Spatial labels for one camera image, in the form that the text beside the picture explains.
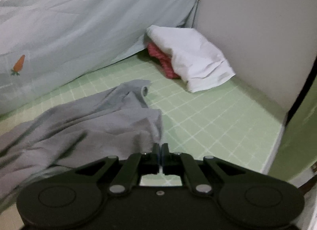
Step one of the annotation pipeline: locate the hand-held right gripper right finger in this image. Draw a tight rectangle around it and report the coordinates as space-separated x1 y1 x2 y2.
161 144 248 194

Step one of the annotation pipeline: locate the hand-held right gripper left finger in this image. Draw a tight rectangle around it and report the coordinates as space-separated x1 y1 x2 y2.
74 143 160 194

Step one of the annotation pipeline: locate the grey shirt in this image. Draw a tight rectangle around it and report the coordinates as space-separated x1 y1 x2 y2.
0 79 164 201

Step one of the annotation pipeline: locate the green checked bed sheet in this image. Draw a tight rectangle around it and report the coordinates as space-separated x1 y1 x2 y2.
0 54 285 188

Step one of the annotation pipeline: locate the red folded garment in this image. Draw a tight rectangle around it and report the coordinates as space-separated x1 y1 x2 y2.
147 43 181 80

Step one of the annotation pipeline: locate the white folded garment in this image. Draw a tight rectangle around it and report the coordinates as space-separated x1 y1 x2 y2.
146 25 236 93

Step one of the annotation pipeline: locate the carrot print quilt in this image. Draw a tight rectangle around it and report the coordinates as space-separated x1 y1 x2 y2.
0 0 202 119

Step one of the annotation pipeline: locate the white bed board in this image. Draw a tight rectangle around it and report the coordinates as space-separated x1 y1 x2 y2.
193 0 317 118

